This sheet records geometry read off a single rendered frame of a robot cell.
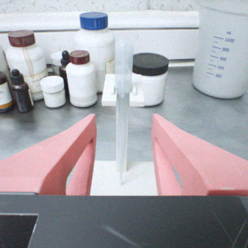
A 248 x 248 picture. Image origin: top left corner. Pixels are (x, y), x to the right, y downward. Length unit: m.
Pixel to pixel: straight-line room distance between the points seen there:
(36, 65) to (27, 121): 0.09
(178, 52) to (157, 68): 0.19
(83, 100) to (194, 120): 0.18
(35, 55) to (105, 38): 0.12
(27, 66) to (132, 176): 0.24
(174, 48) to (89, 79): 0.24
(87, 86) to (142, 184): 0.19
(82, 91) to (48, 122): 0.07
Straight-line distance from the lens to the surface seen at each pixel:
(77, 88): 0.37
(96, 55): 0.40
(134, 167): 0.28
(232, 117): 0.41
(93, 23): 0.40
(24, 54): 0.40
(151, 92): 0.38
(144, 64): 0.37
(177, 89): 0.46
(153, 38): 0.52
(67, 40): 0.50
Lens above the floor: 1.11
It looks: 37 degrees down
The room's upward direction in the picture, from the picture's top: 2 degrees clockwise
